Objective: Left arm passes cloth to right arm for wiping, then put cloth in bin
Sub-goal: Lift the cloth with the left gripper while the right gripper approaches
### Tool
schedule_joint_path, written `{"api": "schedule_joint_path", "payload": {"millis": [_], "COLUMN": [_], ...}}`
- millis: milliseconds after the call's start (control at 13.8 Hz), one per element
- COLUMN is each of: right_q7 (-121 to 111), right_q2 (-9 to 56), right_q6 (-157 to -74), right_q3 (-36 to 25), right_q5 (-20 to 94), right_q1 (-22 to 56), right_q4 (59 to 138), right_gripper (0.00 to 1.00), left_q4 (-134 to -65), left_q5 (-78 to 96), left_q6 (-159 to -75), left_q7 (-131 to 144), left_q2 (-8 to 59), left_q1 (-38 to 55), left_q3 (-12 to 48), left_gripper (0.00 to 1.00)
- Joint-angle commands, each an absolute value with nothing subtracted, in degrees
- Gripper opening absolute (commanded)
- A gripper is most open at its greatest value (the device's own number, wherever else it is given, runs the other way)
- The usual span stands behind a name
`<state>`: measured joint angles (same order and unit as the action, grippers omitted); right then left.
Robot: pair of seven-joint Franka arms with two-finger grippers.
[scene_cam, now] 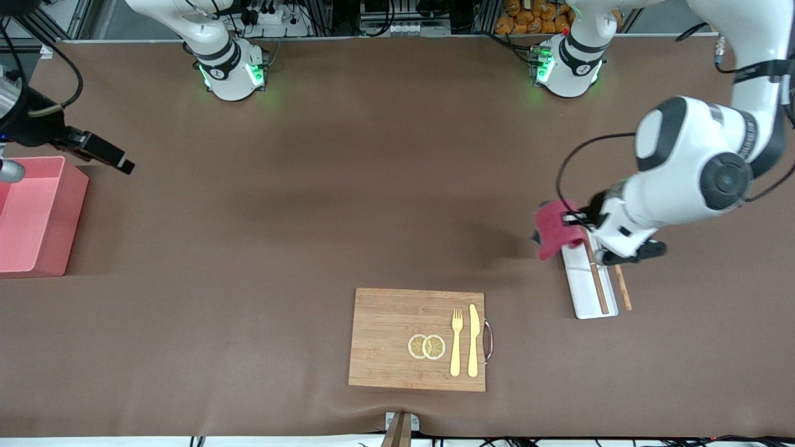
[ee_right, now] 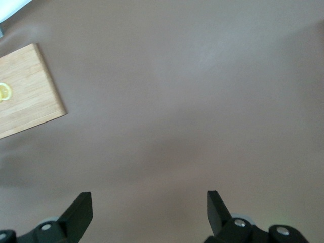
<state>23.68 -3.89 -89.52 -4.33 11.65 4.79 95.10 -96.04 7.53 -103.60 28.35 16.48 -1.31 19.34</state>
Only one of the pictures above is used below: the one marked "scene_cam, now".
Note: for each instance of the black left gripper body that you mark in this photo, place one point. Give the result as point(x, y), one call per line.
point(597, 207)

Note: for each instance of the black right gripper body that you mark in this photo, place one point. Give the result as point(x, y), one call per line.
point(37, 126)

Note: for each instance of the red cloth with grey underside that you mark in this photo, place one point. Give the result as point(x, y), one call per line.
point(553, 230)

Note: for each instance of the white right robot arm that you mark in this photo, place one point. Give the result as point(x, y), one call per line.
point(230, 68)

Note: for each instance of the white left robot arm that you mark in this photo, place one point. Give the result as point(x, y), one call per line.
point(683, 143)

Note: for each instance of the white rectangular tray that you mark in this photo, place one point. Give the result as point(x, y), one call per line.
point(584, 292)

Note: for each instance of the pink plastic box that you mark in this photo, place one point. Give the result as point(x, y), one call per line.
point(37, 236)

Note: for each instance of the yellow knife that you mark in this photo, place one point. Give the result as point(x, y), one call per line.
point(473, 341)

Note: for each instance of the yellow fork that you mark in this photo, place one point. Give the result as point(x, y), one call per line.
point(456, 347)

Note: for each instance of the lemon slice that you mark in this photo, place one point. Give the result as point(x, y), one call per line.
point(435, 347)
point(415, 346)

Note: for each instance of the orange snack bag pile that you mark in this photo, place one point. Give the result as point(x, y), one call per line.
point(528, 18)

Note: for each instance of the brown leather table mat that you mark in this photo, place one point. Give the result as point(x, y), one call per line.
point(310, 186)

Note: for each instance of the white power strip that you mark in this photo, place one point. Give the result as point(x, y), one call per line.
point(286, 25)
point(404, 28)

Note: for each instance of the metal camera stand bracket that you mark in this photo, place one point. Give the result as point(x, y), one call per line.
point(400, 428)

